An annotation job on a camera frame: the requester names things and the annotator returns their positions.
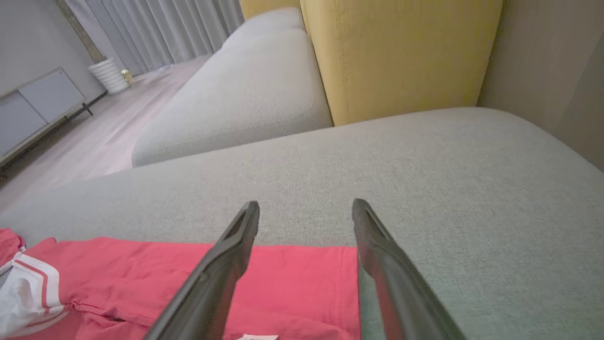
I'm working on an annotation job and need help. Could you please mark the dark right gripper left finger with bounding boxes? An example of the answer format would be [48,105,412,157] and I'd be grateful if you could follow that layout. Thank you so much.
[144,201,261,340]

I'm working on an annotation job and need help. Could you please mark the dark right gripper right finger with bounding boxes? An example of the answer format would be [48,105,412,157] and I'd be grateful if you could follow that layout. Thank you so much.
[352,198,468,340]

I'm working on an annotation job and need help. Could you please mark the red shirt with white sleeves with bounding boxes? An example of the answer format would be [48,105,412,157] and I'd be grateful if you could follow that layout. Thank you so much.
[0,228,363,340]

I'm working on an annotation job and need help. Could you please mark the large grey sofa chaise seat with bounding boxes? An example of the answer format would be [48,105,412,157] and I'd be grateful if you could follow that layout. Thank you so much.
[0,106,604,340]

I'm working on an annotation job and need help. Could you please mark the grey sofa seat cushion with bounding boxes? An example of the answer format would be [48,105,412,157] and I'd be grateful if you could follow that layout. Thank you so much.
[131,28,334,168]
[222,7,307,50]

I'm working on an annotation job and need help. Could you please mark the white ribbed plant pot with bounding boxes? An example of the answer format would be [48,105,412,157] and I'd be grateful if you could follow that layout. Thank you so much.
[88,58,130,95]

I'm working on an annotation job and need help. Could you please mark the grey low tv cabinet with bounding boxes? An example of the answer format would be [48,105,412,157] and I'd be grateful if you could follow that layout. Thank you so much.
[0,68,95,176]

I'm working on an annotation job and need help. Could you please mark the grey pleated curtain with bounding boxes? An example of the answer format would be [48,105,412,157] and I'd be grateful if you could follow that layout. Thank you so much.
[64,0,246,76]

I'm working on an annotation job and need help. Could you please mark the indoor plant with trunk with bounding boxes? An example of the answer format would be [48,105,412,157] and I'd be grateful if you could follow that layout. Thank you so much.
[56,0,107,64]

